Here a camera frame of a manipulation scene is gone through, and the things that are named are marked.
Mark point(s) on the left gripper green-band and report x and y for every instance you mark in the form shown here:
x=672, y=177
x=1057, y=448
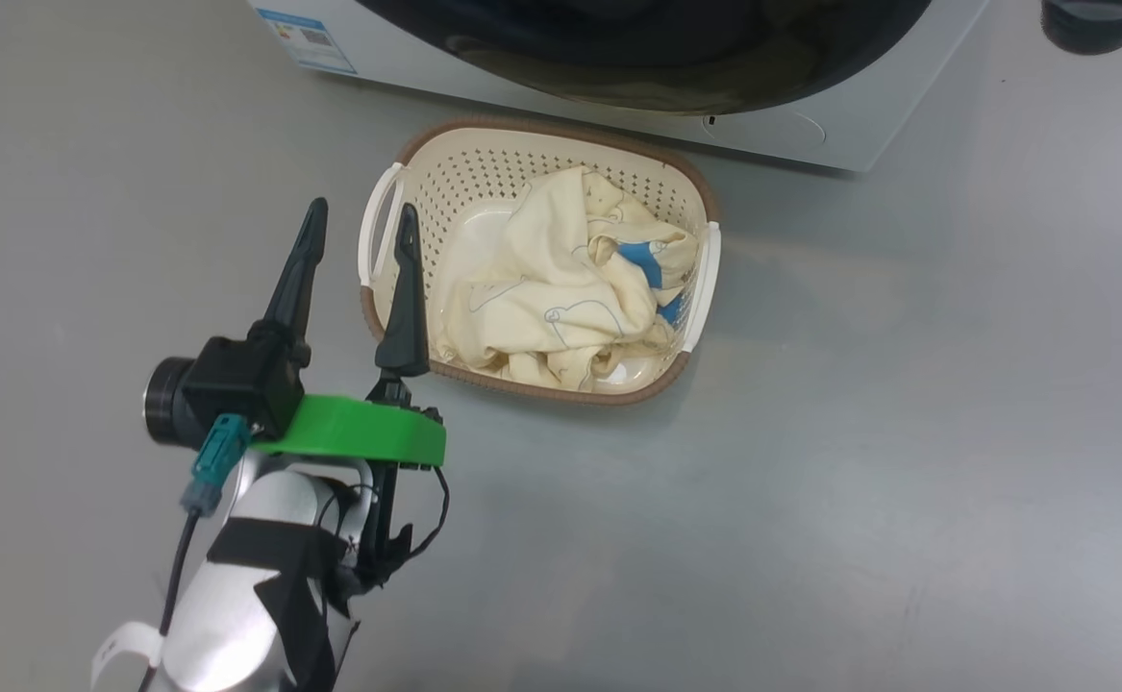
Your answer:
x=359, y=432

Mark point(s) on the black round glass washer door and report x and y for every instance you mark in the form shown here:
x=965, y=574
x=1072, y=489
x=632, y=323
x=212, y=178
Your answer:
x=618, y=48

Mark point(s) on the cream perforated laundry basket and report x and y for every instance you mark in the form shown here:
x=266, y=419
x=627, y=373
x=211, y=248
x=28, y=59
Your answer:
x=484, y=163

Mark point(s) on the white front-load washing machine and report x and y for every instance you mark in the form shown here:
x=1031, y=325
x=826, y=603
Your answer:
x=810, y=135

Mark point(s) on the blue energy label sticker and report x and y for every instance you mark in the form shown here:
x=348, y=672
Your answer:
x=306, y=38

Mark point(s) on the black rounded object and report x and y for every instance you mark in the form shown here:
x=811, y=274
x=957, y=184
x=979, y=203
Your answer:
x=1089, y=24

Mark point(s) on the teal left camera connector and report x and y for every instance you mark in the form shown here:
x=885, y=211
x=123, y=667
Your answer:
x=216, y=461

